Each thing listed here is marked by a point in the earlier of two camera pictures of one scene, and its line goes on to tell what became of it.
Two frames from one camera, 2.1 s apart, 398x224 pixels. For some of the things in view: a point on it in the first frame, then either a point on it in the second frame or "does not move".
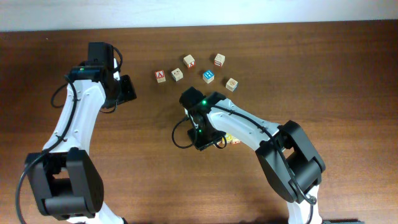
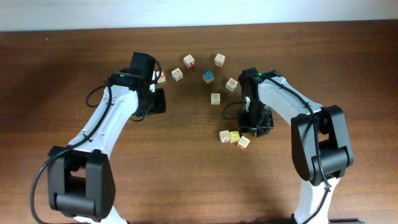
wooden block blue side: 176,74 does not move
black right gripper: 203,143 -> 259,125
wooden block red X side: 189,61 does not move
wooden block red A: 160,75 does not move
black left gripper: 129,91 -> 160,105
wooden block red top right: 219,60 does not move
